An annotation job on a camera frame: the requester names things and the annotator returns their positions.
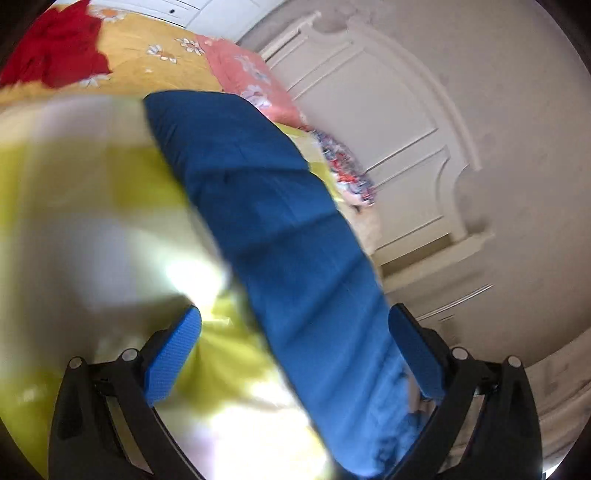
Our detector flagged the white wardrobe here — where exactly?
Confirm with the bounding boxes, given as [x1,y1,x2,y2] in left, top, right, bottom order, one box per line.
[91,0,284,42]

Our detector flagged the pink floral pillow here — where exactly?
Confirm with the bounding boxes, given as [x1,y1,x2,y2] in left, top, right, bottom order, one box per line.
[195,35,304,128]

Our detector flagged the white wooden headboard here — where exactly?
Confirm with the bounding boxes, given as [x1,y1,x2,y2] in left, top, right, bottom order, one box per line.
[257,11,591,462]

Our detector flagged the red garment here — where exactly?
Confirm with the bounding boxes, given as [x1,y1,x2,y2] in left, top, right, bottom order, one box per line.
[1,1,111,89]

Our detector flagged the blue puffer jacket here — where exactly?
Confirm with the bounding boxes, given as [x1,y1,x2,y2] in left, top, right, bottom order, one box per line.
[144,91,428,479]

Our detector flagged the yellow checked bed sheet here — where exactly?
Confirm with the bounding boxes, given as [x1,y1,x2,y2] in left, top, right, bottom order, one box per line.
[0,94,346,480]

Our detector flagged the floral patterned pillow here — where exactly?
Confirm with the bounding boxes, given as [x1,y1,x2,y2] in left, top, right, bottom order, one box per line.
[310,129,377,209]

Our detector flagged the cream textured pillow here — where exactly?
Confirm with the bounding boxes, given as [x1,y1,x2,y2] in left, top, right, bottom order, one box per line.
[348,206,382,267]

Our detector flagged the orange floral quilt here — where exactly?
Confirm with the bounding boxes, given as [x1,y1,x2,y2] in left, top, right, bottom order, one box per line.
[1,1,222,107]

